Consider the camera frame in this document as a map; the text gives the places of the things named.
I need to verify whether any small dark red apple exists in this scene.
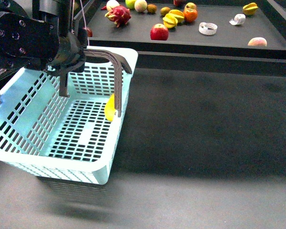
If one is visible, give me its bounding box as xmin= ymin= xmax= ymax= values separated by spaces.
xmin=85 ymin=27 xmax=93 ymax=37

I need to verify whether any white tape roll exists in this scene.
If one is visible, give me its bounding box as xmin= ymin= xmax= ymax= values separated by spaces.
xmin=198 ymin=22 xmax=218 ymax=36
xmin=229 ymin=14 xmax=246 ymax=26

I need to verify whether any pale round melon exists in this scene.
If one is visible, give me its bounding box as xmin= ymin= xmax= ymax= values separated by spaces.
xmin=134 ymin=0 xmax=147 ymax=13

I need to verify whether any yellow starfruit far right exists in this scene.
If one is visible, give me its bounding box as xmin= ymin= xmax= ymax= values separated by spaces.
xmin=243 ymin=2 xmax=259 ymax=16

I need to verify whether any brown kiwi right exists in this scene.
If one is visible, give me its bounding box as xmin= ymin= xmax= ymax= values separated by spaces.
xmin=160 ymin=7 xmax=171 ymax=17

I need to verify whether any brown kiwi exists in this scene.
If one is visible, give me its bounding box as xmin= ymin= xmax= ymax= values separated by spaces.
xmin=160 ymin=7 xmax=171 ymax=17
xmin=146 ymin=4 xmax=157 ymax=14

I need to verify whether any yellow starfruit rear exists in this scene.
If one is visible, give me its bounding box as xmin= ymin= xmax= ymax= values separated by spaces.
xmin=169 ymin=10 xmax=184 ymax=23

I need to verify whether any brown kiwi left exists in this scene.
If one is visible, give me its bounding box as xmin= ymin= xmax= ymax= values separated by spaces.
xmin=146 ymin=4 xmax=157 ymax=14

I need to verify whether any white tape roll right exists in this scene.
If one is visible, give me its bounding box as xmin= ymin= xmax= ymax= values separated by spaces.
xmin=229 ymin=14 xmax=246 ymax=26

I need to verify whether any black shelf tray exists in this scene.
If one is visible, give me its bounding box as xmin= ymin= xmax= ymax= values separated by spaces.
xmin=75 ymin=0 xmax=286 ymax=60

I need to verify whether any yellow mango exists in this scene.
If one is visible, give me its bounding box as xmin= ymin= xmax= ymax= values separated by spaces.
xmin=104 ymin=94 xmax=116 ymax=122

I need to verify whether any yellow starfruit front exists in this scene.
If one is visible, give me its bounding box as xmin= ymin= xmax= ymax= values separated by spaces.
xmin=163 ymin=13 xmax=178 ymax=29

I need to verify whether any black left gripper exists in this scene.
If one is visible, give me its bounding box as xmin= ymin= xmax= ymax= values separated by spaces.
xmin=47 ymin=28 xmax=88 ymax=97

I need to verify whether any white round fruit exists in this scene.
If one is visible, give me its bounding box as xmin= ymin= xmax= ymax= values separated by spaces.
xmin=106 ymin=0 xmax=120 ymax=11

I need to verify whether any green apple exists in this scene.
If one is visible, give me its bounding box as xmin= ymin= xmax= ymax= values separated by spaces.
xmin=125 ymin=0 xmax=136 ymax=10

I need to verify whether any red yellow apple back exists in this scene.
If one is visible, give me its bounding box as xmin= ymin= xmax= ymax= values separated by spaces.
xmin=184 ymin=2 xmax=197 ymax=10

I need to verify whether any yellow starfruit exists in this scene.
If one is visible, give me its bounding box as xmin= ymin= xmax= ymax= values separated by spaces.
xmin=243 ymin=2 xmax=259 ymax=16
xmin=163 ymin=13 xmax=178 ymax=29
xmin=169 ymin=10 xmax=184 ymax=23

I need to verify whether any light blue plastic basket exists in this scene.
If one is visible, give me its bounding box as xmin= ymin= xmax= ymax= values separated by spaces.
xmin=0 ymin=46 xmax=138 ymax=185

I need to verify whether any pink dragon fruit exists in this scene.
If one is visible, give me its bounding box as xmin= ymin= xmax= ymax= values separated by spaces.
xmin=105 ymin=5 xmax=132 ymax=28

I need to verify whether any dark red fruit back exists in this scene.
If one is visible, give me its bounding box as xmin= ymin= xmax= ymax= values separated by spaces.
xmin=173 ymin=0 xmax=186 ymax=7

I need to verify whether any pink peach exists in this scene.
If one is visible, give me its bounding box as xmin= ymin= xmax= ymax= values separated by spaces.
xmin=247 ymin=37 xmax=267 ymax=47

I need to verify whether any white tape roll left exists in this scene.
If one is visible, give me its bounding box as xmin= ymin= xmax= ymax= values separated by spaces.
xmin=198 ymin=22 xmax=218 ymax=36

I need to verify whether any white thin cable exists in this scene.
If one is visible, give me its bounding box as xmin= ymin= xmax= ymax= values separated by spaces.
xmin=80 ymin=0 xmax=89 ymax=29

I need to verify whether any orange persimmon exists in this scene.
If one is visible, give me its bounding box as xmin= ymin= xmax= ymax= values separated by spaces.
xmin=183 ymin=8 xmax=198 ymax=23

